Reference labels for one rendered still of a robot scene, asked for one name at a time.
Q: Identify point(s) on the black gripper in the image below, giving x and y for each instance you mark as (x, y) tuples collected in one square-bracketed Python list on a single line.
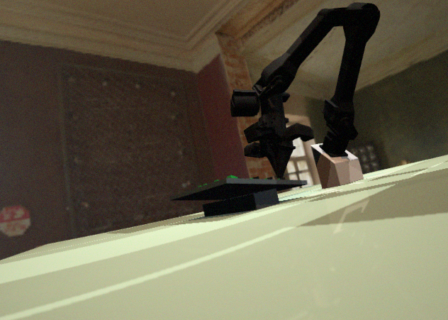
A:
[(278, 149)]

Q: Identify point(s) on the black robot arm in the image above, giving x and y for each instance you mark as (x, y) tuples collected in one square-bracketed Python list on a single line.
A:
[(359, 21)]

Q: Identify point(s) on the grey switch panel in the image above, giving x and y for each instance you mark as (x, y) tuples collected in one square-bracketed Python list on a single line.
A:
[(238, 194)]

